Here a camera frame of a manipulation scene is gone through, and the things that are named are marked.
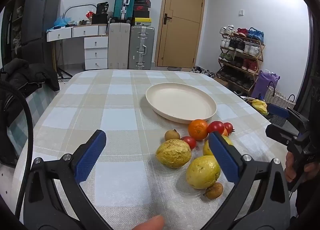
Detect scattered sneakers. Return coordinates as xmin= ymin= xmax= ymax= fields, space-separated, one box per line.
xmin=192 ymin=66 xmax=216 ymax=78

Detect yellow black shoe box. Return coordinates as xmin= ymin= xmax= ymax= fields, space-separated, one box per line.
xmin=132 ymin=17 xmax=152 ymax=27

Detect yellow green passion fruit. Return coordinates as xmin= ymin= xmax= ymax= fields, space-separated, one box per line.
xmin=202 ymin=135 xmax=233 ymax=157

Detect cream round plate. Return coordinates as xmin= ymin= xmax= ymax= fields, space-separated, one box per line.
xmin=146 ymin=83 xmax=217 ymax=124

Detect pale checked cloth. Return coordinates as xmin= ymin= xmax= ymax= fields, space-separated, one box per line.
xmin=6 ymin=83 xmax=57 ymax=150

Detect black cable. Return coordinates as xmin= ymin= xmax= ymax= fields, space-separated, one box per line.
xmin=0 ymin=81 xmax=34 ymax=220

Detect black jacket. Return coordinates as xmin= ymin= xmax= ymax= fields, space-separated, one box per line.
xmin=0 ymin=58 xmax=60 ymax=168

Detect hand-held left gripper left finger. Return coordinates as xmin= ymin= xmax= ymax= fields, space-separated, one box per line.
xmin=22 ymin=130 xmax=118 ymax=230

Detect beige suitcase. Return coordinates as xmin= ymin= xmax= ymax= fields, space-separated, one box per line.
xmin=108 ymin=22 xmax=131 ymax=70

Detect white desk with drawers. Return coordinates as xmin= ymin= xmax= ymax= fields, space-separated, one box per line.
xmin=46 ymin=23 xmax=109 ymax=71

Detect black snack bag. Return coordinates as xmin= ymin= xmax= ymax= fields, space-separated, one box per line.
xmin=96 ymin=2 xmax=110 ymax=15

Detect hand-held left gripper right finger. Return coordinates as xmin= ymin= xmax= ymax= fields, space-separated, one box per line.
xmin=204 ymin=131 xmax=292 ymax=230

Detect grey curved metal frame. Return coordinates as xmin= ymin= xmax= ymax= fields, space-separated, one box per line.
xmin=62 ymin=3 xmax=97 ymax=20

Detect dark grey fridge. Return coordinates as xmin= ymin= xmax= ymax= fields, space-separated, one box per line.
xmin=21 ymin=0 xmax=60 ymax=70

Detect wrinkled yellow passion fruit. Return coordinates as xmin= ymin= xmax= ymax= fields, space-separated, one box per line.
xmin=156 ymin=139 xmax=192 ymax=168

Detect person's left hand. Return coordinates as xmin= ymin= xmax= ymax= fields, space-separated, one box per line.
xmin=131 ymin=215 xmax=165 ymax=230

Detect dark shelf unit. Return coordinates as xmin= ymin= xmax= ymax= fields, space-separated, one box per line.
xmin=5 ymin=0 xmax=28 ymax=55

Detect yellow plastic bag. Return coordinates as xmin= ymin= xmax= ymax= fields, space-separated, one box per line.
xmin=250 ymin=98 xmax=269 ymax=116

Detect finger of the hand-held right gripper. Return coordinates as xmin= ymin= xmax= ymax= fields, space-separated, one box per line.
xmin=267 ymin=104 xmax=310 ymax=131
xmin=265 ymin=123 xmax=301 ymax=146

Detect silver suitcase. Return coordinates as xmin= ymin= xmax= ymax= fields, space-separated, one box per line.
xmin=128 ymin=25 xmax=155 ymax=70

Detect wooden door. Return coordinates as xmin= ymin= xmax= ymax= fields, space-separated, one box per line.
xmin=155 ymin=0 xmax=207 ymax=69

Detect wicker basket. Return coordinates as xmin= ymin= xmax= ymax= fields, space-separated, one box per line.
xmin=264 ymin=81 xmax=297 ymax=127

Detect person's right forearm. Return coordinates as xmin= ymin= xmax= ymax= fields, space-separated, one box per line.
xmin=291 ymin=175 xmax=320 ymax=220

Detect purple bag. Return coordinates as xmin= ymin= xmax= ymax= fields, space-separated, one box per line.
xmin=251 ymin=69 xmax=280 ymax=100

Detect blue plastic bag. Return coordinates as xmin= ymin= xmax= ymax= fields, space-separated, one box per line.
xmin=54 ymin=16 xmax=73 ymax=28

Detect brown longan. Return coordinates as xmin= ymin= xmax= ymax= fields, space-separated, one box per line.
xmin=164 ymin=129 xmax=181 ymax=141
xmin=203 ymin=182 xmax=224 ymax=200

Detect person's right hand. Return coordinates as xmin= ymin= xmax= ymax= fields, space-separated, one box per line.
xmin=284 ymin=150 xmax=320 ymax=183

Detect row of sneakers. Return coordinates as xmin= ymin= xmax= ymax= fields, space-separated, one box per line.
xmin=217 ymin=25 xmax=265 ymax=90

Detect smooth yellow passion fruit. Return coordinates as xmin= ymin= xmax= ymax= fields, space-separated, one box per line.
xmin=185 ymin=155 xmax=221 ymax=190

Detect wooden shoe rack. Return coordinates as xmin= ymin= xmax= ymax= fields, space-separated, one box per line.
xmin=216 ymin=26 xmax=265 ymax=95

